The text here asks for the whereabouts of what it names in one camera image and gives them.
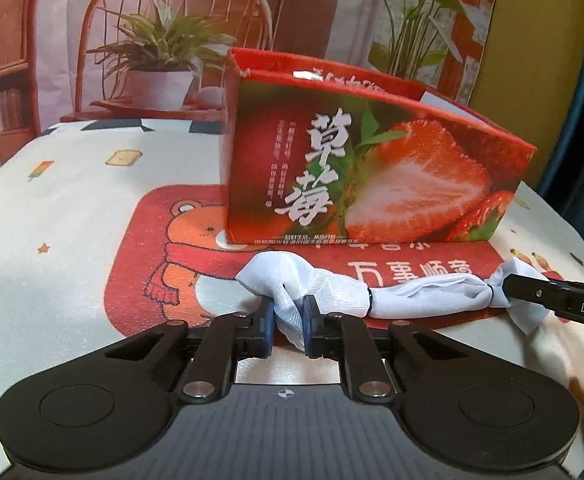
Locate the white sock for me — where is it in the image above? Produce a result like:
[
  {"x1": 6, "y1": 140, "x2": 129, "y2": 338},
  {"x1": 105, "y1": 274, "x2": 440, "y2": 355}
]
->
[{"x1": 236, "y1": 252, "x2": 549, "y2": 350}]

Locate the printed living room backdrop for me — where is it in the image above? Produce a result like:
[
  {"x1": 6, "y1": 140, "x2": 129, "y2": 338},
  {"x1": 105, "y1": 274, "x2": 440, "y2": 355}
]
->
[{"x1": 0, "y1": 0, "x2": 495, "y2": 160}]

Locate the red strawberry cardboard box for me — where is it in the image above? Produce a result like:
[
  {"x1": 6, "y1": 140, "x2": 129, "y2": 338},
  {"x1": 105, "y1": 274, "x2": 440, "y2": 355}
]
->
[{"x1": 222, "y1": 48, "x2": 535, "y2": 245}]

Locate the cartoon print table cloth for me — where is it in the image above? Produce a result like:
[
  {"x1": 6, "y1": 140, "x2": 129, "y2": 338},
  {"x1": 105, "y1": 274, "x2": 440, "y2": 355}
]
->
[{"x1": 0, "y1": 118, "x2": 584, "y2": 476}]

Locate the yellow wooden board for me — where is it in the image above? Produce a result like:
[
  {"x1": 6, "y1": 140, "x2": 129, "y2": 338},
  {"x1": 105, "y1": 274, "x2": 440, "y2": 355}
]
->
[{"x1": 470, "y1": 0, "x2": 584, "y2": 186}]

